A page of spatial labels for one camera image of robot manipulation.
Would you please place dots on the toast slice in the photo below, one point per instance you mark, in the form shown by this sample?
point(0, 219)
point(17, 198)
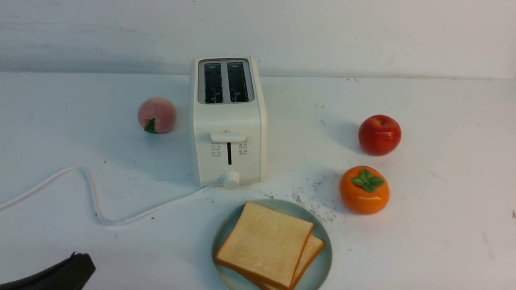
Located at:
point(265, 244)
point(312, 248)

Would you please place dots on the light green plate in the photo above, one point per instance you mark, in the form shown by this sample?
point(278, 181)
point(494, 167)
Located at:
point(313, 277)

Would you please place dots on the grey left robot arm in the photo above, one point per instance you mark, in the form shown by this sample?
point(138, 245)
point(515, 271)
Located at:
point(72, 273)

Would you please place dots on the white two-slot toaster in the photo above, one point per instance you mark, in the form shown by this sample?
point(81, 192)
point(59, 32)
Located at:
point(227, 122)

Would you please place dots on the pink peach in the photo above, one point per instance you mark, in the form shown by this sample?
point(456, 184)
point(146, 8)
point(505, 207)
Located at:
point(157, 115)

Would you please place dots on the orange persimmon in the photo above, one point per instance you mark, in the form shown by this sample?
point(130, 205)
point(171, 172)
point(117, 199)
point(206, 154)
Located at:
point(364, 190)

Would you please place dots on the red apple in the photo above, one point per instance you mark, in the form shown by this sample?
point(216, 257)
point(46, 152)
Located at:
point(379, 135)

